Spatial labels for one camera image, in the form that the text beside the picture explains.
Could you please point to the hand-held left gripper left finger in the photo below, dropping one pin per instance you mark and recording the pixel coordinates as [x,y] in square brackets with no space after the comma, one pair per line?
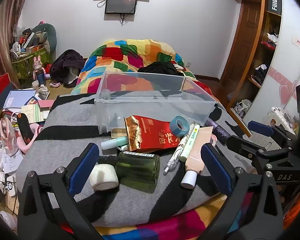
[82,167]

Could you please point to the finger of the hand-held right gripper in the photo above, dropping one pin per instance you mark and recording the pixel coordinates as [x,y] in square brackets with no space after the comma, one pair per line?
[261,128]
[242,145]

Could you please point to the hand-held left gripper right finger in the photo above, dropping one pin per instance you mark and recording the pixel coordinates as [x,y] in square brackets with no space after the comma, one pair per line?
[216,165]

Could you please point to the beige cosmetic tube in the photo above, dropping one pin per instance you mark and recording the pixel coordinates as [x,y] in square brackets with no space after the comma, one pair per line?
[196,157]

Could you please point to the white bandage roll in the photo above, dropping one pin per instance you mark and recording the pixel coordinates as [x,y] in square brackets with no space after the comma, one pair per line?
[103,177]

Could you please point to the purple mascara tube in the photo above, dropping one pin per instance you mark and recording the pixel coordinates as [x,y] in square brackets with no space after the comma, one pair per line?
[218,131]

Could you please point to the light green stick tube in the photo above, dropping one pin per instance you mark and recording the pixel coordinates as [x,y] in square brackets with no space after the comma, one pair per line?
[190,142]

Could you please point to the mint green tube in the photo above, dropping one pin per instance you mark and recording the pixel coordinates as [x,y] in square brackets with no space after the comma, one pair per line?
[112,143]

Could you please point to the white clear pen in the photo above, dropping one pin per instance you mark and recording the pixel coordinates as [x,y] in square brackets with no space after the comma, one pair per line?
[175,155]

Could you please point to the white marker pen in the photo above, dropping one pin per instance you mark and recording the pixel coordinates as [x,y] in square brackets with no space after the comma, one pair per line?
[191,127]

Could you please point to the dark green plastic bottle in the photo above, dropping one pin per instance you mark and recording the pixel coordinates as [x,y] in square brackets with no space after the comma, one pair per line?
[137,167]

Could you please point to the blue tape roll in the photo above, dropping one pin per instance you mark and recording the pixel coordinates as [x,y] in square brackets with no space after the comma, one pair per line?
[173,127]

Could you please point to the red foil tea packet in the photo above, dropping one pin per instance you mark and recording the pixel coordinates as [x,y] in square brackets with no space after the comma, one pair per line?
[150,132]

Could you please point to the clear plastic storage bin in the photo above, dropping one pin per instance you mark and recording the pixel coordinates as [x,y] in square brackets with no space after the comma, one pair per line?
[152,100]

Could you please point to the grey black blanket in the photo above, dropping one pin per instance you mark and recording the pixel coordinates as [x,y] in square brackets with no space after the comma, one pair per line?
[65,135]

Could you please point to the black handheld tool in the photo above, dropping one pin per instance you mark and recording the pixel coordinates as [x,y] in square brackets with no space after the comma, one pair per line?
[25,128]

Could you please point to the green beige book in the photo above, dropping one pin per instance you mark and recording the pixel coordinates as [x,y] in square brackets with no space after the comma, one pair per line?
[32,113]

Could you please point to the white sliding door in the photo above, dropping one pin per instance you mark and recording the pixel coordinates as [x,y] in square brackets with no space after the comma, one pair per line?
[290,55]

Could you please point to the wooden wardrobe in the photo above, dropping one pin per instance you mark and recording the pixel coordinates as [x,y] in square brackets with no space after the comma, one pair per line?
[262,42]

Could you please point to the wooden door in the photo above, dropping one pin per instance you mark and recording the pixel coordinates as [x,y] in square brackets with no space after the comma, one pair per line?
[242,42]

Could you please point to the blue white booklet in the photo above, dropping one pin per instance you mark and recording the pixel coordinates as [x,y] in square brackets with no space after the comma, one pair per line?
[18,98]

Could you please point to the dark brown cloth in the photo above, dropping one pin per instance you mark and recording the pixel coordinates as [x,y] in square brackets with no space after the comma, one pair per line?
[65,65]

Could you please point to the pink rabbit toy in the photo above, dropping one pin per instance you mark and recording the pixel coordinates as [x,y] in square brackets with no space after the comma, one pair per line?
[38,67]

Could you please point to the black clothes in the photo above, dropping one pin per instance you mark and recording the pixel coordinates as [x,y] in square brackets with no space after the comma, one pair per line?
[160,68]

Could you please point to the red box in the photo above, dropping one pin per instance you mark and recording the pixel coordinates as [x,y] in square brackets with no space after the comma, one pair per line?
[0,87]

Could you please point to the green patterned bag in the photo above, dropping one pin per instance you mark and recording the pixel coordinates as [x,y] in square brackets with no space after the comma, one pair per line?
[27,65]

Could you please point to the colourful patchwork quilt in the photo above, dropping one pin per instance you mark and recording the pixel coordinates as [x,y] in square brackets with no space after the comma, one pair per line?
[130,52]

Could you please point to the black printed box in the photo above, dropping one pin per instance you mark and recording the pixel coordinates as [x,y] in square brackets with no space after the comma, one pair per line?
[274,1]

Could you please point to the grey green neck pillow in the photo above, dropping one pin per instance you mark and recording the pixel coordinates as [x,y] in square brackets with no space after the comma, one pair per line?
[51,36]

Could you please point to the striped pink curtain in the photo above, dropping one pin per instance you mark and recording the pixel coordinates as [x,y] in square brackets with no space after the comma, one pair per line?
[5,30]

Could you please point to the small black monitor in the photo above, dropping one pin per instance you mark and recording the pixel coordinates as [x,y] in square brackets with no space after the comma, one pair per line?
[121,3]

